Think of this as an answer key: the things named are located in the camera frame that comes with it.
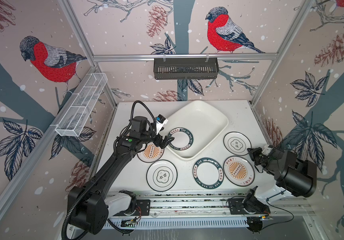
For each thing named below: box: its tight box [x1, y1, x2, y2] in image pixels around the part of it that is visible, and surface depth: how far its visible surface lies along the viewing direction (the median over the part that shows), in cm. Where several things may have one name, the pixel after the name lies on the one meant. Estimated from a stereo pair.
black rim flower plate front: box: [146, 159, 178, 192], surface depth 85 cm
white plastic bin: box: [161, 100, 229, 161], surface depth 105 cm
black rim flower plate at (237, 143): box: [223, 131, 252, 156], surface depth 100 cm
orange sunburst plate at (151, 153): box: [136, 142, 165, 163], surface depth 93 cm
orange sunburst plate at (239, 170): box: [223, 155, 255, 187], surface depth 87 cm
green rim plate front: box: [192, 157, 224, 189], surface depth 87 cm
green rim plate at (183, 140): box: [168, 127, 194, 151], surface depth 102 cm
